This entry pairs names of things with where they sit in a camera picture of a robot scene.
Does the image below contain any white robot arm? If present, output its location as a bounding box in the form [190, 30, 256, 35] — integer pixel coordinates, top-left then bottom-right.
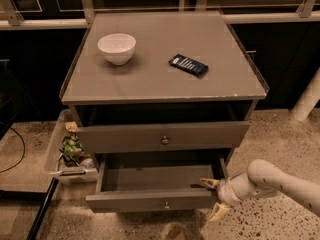
[200, 159, 320, 221]

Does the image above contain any grey drawer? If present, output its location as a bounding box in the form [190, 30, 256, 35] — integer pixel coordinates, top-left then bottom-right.
[86, 150, 227, 213]
[76, 121, 249, 154]

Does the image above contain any black metal floor bar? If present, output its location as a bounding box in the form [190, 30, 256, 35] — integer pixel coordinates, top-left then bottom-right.
[26, 178, 59, 240]

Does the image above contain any grey top drawer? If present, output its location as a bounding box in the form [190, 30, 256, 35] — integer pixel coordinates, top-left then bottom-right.
[76, 121, 249, 154]

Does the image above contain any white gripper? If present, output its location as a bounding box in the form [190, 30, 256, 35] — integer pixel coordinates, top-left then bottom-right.
[200, 178, 242, 222]

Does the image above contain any grey drawer cabinet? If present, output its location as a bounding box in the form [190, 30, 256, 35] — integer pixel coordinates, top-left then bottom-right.
[59, 11, 270, 172]

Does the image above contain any white ceramic bowl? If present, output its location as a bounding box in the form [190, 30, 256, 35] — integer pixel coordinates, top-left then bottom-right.
[97, 33, 136, 65]

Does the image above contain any black floor cable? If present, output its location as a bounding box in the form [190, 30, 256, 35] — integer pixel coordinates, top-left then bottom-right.
[0, 121, 27, 174]

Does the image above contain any white post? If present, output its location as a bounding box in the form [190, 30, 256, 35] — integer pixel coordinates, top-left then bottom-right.
[292, 68, 320, 121]

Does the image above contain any dark blue snack packet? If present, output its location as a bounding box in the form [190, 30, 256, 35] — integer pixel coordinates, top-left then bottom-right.
[168, 54, 209, 78]

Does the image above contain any green snack bag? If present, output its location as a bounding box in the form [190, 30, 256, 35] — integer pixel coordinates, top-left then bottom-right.
[62, 135, 84, 157]

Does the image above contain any white metal railing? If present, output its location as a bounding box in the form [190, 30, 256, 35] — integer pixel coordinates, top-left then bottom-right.
[0, 0, 320, 29]

